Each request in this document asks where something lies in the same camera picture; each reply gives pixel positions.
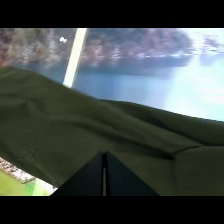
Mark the dark green garment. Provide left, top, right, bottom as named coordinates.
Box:
left=0, top=66, right=224, bottom=197

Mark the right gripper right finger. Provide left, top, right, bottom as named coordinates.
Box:
left=104, top=151, right=160, bottom=197

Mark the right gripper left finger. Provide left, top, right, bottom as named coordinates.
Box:
left=51, top=151, right=105, bottom=197

